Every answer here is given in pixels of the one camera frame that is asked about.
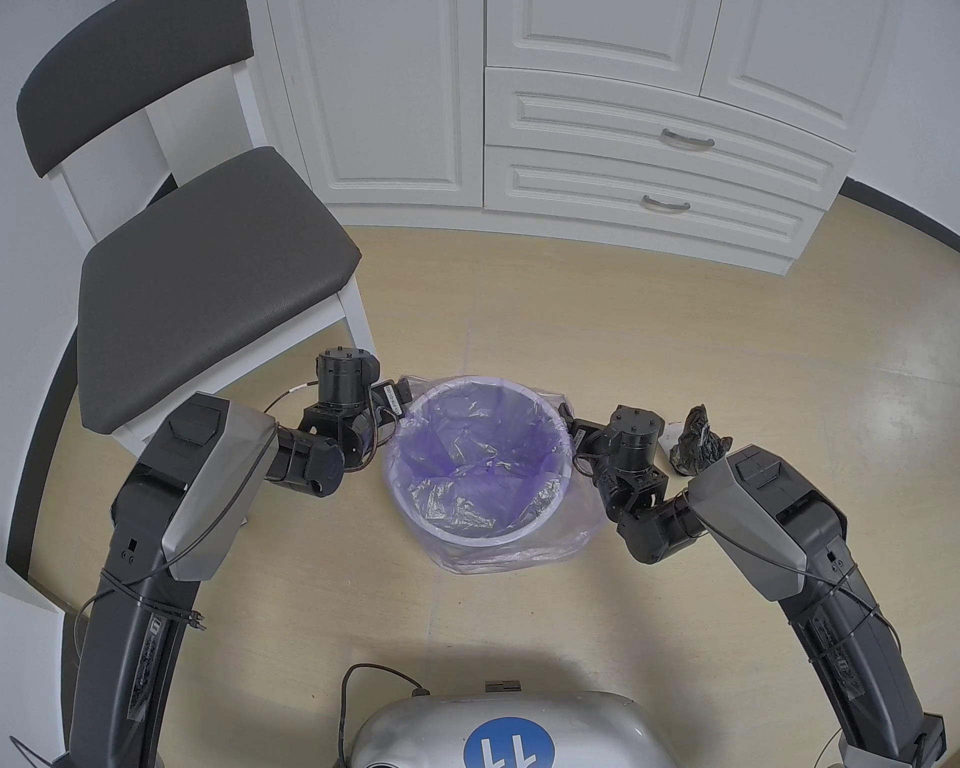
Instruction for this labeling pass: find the purple plastic bag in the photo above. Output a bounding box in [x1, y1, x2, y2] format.
[382, 372, 605, 577]

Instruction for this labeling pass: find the black plastic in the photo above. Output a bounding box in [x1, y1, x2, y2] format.
[669, 405, 732, 475]

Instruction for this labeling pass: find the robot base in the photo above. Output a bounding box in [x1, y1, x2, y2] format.
[352, 681, 661, 768]

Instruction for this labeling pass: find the white trash bin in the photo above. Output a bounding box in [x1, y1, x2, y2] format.
[386, 375, 577, 556]

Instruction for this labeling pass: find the white chair with grey seat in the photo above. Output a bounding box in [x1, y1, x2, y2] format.
[15, 0, 378, 460]

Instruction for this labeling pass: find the white wardrobe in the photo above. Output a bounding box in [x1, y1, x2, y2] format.
[247, 0, 856, 275]

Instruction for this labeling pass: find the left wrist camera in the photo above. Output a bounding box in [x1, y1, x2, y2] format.
[371, 377, 415, 423]

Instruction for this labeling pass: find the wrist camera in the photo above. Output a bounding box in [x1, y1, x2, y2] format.
[371, 377, 415, 423]
[558, 402, 607, 474]

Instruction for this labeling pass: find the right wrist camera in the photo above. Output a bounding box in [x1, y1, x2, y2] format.
[558, 402, 607, 474]

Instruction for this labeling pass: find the black cable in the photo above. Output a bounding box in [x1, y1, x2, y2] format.
[337, 663, 432, 768]

